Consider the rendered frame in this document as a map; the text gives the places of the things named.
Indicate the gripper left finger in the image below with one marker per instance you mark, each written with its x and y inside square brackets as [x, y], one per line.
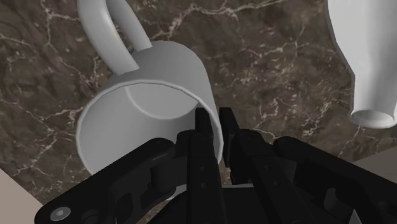
[136, 180]

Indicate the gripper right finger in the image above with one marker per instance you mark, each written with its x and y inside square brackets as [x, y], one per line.
[297, 180]

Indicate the white mug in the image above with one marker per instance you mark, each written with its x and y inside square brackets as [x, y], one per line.
[130, 124]

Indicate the white vase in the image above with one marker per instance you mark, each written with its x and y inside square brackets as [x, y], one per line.
[369, 52]

